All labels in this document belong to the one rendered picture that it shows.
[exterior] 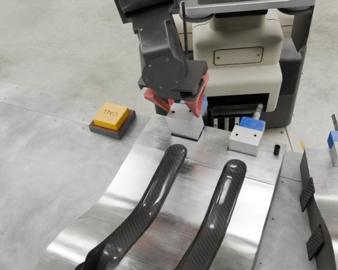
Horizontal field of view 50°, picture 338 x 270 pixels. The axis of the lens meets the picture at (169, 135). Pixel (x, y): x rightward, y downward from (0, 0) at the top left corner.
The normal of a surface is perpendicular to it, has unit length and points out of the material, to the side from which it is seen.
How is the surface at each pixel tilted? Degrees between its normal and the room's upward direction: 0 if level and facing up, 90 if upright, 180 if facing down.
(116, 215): 24
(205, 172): 1
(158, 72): 93
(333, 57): 0
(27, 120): 0
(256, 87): 98
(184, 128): 98
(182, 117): 11
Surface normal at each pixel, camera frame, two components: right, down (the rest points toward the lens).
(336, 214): -0.03, -0.95
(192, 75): -0.27, -0.62
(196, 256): 0.17, -0.91
